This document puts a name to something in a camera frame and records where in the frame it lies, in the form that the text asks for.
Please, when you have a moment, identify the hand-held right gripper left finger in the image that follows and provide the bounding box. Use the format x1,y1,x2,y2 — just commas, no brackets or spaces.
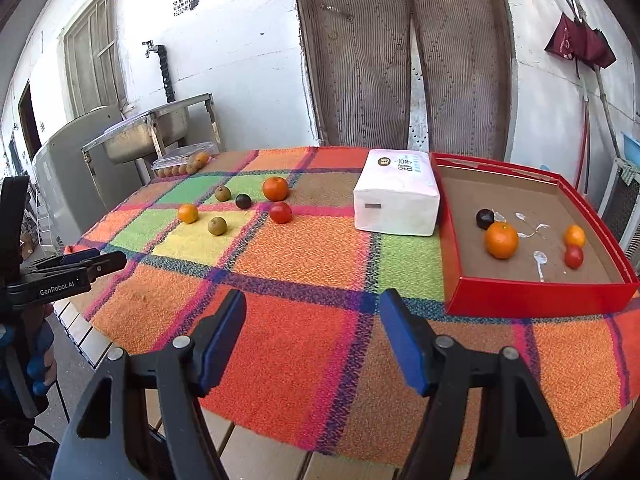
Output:
50,289,247,480

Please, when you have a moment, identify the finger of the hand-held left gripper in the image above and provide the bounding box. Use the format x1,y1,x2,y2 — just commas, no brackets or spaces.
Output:
30,247,101,272
47,251,127,284

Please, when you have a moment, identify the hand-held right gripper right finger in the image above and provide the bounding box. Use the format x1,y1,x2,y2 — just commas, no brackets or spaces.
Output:
380,288,576,480

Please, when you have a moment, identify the red cardboard box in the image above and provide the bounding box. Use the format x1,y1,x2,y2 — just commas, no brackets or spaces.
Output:
430,152,640,318

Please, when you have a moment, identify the pile of small tan fruits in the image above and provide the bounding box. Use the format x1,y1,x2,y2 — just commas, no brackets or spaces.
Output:
157,152,211,177

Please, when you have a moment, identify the person's left hand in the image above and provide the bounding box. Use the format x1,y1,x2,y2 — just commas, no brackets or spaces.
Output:
20,305,57,401

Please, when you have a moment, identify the grey washing machine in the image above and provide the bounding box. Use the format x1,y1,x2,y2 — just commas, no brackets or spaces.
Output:
30,105,143,251

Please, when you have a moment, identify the colourful plaid blanket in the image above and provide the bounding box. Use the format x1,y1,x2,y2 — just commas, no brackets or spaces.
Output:
65,146,640,453

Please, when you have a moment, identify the steel sink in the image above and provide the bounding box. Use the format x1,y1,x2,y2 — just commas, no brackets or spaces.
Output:
81,92,221,166

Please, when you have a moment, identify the clear plastic clamshell container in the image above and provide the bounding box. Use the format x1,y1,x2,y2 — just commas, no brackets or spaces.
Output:
151,142,219,178

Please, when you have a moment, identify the white tissue pack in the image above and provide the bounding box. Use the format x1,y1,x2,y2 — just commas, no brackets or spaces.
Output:
353,149,441,236

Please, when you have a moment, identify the white air cooler unit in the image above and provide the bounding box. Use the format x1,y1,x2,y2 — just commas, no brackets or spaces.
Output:
597,157,640,256

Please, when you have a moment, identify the green checked cloth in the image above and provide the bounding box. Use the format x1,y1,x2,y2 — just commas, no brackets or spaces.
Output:
617,157,640,186

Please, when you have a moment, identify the ribbed metal door leaf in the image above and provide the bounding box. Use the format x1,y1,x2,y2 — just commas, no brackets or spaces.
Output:
290,0,416,148
405,0,516,161

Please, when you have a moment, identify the pale wooden stick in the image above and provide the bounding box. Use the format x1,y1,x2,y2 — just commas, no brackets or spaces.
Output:
560,0,626,156

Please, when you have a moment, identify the black corrugated hose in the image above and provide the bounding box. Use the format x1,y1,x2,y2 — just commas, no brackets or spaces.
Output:
157,45,176,103

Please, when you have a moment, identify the barred wall window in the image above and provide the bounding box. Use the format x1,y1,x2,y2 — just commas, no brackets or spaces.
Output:
57,0,128,121

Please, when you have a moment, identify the red hose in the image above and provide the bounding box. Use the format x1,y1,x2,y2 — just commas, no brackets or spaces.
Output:
575,100,591,193

